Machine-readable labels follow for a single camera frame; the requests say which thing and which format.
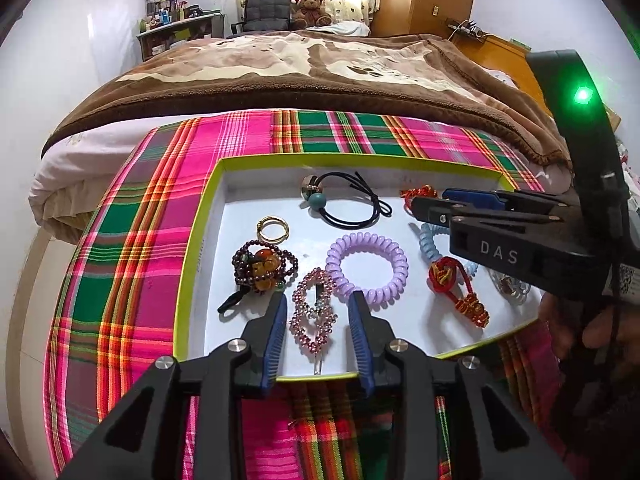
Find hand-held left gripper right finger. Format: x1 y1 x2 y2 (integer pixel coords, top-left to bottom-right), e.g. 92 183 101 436
348 290 576 480

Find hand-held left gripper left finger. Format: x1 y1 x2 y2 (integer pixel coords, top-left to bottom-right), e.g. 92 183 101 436
57 290 290 480

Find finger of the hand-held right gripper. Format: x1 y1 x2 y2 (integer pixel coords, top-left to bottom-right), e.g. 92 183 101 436
411 196 551 227
442 187 582 212

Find small red knot charm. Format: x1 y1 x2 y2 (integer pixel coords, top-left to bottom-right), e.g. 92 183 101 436
400 185 439 202

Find blue spiral hair tie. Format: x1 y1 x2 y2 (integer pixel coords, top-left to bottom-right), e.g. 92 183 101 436
419 222 481 281

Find pink rhinestone hair clip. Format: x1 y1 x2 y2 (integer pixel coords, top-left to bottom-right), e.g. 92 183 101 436
289 267 342 376

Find silver hair clip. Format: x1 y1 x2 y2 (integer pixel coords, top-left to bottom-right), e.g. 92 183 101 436
487 267 534 306

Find large red knot charm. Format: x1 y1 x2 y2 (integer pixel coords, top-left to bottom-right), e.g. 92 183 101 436
426 256 491 330

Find purple spiral hair tie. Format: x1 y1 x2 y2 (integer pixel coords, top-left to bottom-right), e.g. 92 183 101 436
325 233 408 304

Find gold rings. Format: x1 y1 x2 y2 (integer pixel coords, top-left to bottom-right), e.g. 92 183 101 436
257 216 291 244

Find black hair tie with beads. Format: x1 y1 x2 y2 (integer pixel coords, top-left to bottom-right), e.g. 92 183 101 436
301 171 393 227

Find white tray green rim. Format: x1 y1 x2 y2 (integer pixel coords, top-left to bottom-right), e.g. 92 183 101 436
172 152 543 383

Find person's right forearm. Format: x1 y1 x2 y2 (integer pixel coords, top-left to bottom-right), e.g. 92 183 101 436
547 350 640 467

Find person's right hand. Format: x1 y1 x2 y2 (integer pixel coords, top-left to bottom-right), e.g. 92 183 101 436
537 292 640 363

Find power strip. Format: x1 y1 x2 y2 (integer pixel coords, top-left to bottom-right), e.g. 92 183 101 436
445 17 486 39

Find pink green plaid cloth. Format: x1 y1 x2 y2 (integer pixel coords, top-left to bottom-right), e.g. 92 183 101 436
42 110 566 480

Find brown plush blanket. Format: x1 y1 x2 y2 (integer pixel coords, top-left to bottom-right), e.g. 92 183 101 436
42 30 573 166

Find white pillow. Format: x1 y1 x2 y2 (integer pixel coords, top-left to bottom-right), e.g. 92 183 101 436
320 21 373 37

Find brown teddy bear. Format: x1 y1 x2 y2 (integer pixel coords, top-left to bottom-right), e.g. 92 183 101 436
290 0 333 29

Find tan mattress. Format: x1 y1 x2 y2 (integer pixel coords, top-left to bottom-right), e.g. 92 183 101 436
42 200 106 246

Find black chair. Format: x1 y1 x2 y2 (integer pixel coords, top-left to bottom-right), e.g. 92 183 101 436
227 0 293 40

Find desk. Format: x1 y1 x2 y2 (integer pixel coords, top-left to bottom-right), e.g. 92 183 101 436
136 10 226 63

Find cluster of bottles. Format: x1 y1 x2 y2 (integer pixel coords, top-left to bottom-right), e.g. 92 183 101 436
140 0 201 31

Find dark red bead bracelet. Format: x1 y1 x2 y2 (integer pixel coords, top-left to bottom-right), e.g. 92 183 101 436
217 241 296 317

